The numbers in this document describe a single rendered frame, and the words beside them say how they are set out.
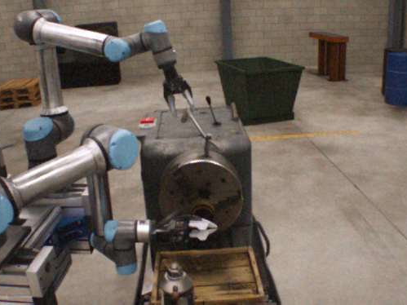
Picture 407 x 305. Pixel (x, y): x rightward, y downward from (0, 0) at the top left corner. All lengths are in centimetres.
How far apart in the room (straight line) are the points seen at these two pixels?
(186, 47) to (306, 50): 331
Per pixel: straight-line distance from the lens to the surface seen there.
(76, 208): 168
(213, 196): 154
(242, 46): 1157
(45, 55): 171
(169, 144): 168
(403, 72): 766
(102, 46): 145
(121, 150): 123
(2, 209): 111
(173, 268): 104
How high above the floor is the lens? 178
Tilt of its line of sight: 20 degrees down
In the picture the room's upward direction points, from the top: 3 degrees counter-clockwise
